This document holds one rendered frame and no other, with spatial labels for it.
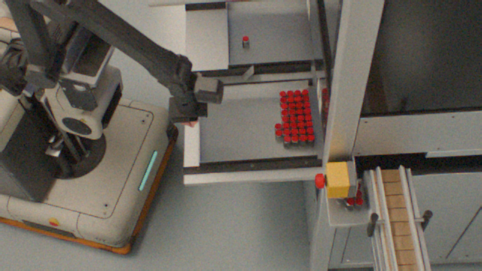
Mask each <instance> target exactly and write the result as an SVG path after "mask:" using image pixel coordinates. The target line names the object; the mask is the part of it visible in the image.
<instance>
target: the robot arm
mask: <svg viewBox="0 0 482 271"><path fill-rule="evenodd" d="M4 1H5V3H6V4H7V6H8V9H9V11H10V13H11V16H12V18H13V20H14V23H15V26H16V27H17V31H18V33H19V34H20V37H21V39H22V42H23V45H24V47H25V48H24V49H23V51H17V52H16V51H15V50H14V49H13V48H11V46H12V44H9V45H8V47H7V48H6V50H5V52H4V53H3V55H2V57H1V59H0V88H2V89H3V90H4V91H5V92H7V93H9V94H10V95H12V96H13V97H18V96H20V95H21V93H22V92H23V90H24V88H25V86H26V85H27V83H31V84H33V85H35V86H37V87H40V88H44V89H54V88H56V86H57V84H58V80H59V74H60V72H61V69H62V67H63V63H64V60H65V57H66V53H67V49H66V48H65V47H64V46H63V45H61V44H60V43H57V39H56V38H55V37H52V36H50V35H49V32H48V30H47V26H46V22H45V20H44V16H46V17H47V18H48V19H50V20H52V21H54V22H57V21H61V20H64V19H65V18H66V16H67V17H70V18H72V19H73V20H76V21H77V22H79V23H80V24H81V25H83V26H85V27H86V28H87V29H89V30H90V31H91V32H93V33H94V34H96V35H98V36H99V37H100V38H101V39H103V40H104V41H106V42H108V43H109V44H110V45H112V46H113V47H115V48H117V49H118V50H119V51H121V52H122V53H125V54H126V55H127V56H128V57H130V58H131V59H133V60H135V61H136V62H137V63H139V64H140V65H141V66H143V67H144V68H145V69H146V70H147V71H148V72H149V74H150V75H151V76H152V77H154V78H155V79H156V80H157V82H158V83H160V84H162V85H163V86H165V87H166V88H167V89H168V90H169V92H170V95H171V96H174V97H170V98H169V119H170V120H171V122H172V123H181V124H183V125H185V126H189V127H190V128H194V126H195V125H196V124H197V123H198V122H199V117H206V118H207V117H208V111H207V103H209V104H216V105H220V104H221V103H222V100H223V96H224V83H223V82H221V81H220V80H218V79H213V78H205V77H203V75H202V74H196V73H191V70H192V67H193V63H192V62H191V61H190V60H189V59H188V57H186V56H183V55H181V54H176V53H174V52H173V51H171V50H167V49H166V48H164V47H161V46H160V45H159V44H156V43H155V42H154V41H152V40H151V39H150V38H149V37H148V36H147V35H145V34H144V33H142V32H140V31H139V30H138V29H137V28H136V27H134V26H132V25H130V24H129V23H128V22H126V21H125V20H123V19H122V18H120V17H119V16H118V15H117V14H116V13H115V12H113V11H112V10H110V9H109V8H107V7H106V6H104V4H102V3H101V2H99V1H98V0H4ZM43 15H44V16H43ZM13 44H14V43H13Z"/></svg>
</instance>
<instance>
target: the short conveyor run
mask: <svg viewBox="0 0 482 271"><path fill-rule="evenodd" d="M361 181H363V185H364V191H365V200H366V205H367V210H368V219H369V223H368V227H367V234H368V237H369V241H370V245H371V254H372V260H373V265H374V271H431V269H430V264H429V258H428V254H427V250H426V243H425V239H424V235H423V232H424V231H425V229H426V227H427V225H428V223H429V222H430V220H429V219H431V218H432V216H433V213H432V211H430V210H427V211H425V213H424V215H423V217H422V218H420V216H419V209H418V205H417V201H416V194H415V190H414V187H413V180H412V176H411V172H410V168H409V169H405V168H404V166H400V167H399V169H390V170H380V167H376V169H375V171H373V170H370V171H364V174H363V176H362V180H361Z"/></svg>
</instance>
